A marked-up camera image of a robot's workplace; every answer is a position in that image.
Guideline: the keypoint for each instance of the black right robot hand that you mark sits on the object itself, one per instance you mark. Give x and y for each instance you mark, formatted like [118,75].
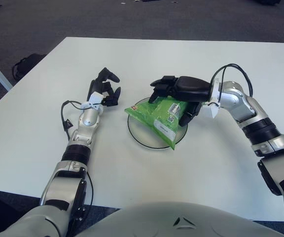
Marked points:
[191,89]

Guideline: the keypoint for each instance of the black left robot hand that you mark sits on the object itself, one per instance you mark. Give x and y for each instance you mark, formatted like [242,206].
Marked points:
[96,86]

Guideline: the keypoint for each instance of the green snack bag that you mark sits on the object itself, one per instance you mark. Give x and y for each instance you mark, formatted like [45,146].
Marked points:
[156,116]

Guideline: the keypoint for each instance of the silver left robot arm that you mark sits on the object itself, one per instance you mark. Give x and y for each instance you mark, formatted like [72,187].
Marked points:
[87,121]

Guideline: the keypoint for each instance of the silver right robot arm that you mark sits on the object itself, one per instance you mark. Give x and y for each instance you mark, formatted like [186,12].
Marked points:
[238,98]

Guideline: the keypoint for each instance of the white plate with black rim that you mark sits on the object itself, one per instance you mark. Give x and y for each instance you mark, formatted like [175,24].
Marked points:
[137,130]

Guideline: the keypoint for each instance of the black bag on floor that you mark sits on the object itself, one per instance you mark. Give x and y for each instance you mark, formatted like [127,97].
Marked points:
[28,64]

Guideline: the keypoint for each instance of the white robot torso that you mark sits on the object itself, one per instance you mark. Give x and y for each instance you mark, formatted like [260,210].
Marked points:
[181,222]

